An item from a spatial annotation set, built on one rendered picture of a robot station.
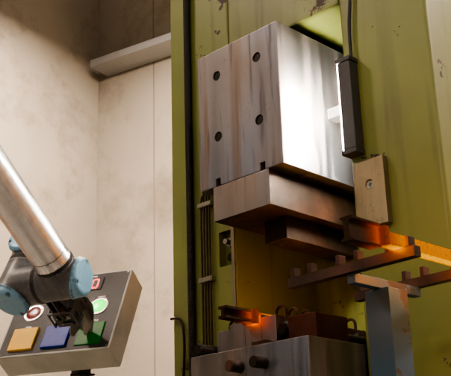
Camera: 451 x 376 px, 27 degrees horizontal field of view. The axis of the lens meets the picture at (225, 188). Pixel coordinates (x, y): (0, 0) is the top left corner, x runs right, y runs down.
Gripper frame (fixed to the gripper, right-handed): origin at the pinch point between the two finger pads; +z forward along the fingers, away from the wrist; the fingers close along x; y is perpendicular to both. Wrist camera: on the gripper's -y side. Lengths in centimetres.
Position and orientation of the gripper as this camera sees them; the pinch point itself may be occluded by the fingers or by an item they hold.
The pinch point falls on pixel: (88, 327)
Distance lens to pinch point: 251.7
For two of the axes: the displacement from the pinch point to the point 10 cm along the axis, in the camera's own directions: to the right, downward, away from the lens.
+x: 9.4, -1.4, -3.1
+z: 3.1, 7.3, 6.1
